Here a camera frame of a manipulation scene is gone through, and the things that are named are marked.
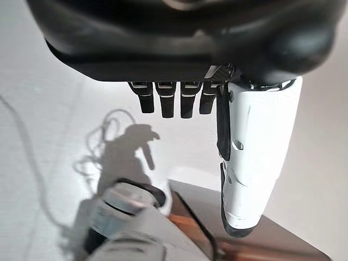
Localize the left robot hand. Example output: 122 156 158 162
26 0 340 239

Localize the left grey robot leg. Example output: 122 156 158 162
81 178 212 261

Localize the dark brown wooden stool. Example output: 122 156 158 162
167 178 334 261

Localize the thin white floor cable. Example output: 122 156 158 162
0 95 73 232

